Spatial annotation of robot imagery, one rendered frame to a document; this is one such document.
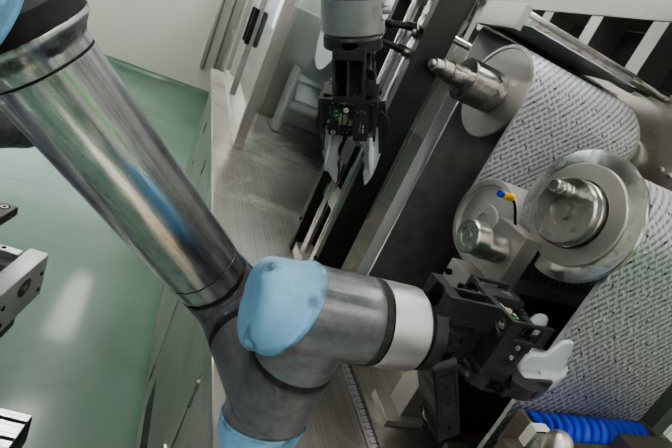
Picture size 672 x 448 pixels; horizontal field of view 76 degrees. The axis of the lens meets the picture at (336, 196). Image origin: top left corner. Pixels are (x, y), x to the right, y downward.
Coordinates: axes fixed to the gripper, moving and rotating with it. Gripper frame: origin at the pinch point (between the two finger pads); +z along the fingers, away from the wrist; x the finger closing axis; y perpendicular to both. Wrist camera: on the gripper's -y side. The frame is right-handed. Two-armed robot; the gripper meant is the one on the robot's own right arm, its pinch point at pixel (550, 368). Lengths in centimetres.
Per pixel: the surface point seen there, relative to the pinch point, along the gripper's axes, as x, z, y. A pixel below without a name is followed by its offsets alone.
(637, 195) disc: 1.4, -3.0, 20.6
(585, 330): -0.2, 0.5, 5.8
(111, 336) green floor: 113, -42, -109
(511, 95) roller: 26.8, -1.8, 25.0
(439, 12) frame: 33.0, -15.0, 31.0
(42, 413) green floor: 78, -55, -109
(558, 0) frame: 70, 31, 51
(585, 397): -0.3, 8.3, -3.2
